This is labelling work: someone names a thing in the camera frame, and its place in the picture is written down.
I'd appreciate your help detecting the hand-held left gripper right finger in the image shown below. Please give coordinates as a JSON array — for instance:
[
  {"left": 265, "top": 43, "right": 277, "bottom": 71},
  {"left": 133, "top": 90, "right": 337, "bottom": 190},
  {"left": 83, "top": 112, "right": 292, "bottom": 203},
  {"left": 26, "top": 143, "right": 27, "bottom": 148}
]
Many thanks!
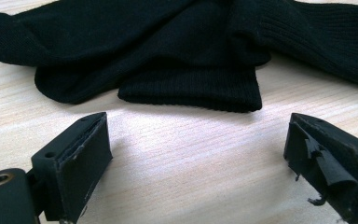
[{"left": 283, "top": 112, "right": 358, "bottom": 224}]

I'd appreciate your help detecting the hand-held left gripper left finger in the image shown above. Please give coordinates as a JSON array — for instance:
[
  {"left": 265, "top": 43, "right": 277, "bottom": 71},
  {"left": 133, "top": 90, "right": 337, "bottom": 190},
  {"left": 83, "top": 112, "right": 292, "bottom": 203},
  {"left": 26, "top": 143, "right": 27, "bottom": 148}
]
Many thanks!
[{"left": 31, "top": 111, "right": 114, "bottom": 224}]

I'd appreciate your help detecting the black sock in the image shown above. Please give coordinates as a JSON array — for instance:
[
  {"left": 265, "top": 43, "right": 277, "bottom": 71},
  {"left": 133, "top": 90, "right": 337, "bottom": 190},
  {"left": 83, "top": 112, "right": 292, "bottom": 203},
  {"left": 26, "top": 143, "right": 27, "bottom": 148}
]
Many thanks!
[
  {"left": 34, "top": 18, "right": 273, "bottom": 114},
  {"left": 0, "top": 0, "right": 358, "bottom": 90}
]

